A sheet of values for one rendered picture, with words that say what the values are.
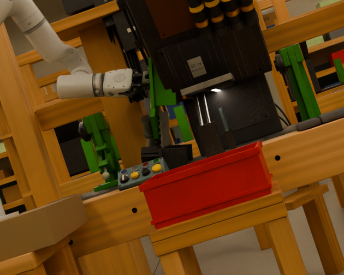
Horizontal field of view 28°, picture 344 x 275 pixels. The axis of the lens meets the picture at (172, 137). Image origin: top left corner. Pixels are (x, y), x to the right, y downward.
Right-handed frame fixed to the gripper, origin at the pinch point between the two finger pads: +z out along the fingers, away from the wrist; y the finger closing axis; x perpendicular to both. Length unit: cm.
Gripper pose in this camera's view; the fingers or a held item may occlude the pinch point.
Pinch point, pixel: (147, 82)
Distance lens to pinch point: 238.2
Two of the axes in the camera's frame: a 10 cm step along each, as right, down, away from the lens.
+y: 0.4, -7.5, 6.5
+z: 9.9, -0.5, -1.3
